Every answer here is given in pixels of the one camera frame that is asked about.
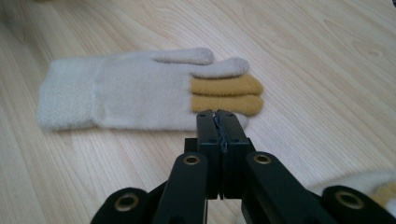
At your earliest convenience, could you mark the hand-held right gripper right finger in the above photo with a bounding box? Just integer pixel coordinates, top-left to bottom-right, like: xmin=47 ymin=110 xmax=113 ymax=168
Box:
xmin=216 ymin=108 xmax=250 ymax=201

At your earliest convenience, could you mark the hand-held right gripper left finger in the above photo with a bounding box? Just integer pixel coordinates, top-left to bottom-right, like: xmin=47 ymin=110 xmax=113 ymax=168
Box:
xmin=195 ymin=108 xmax=224 ymax=201

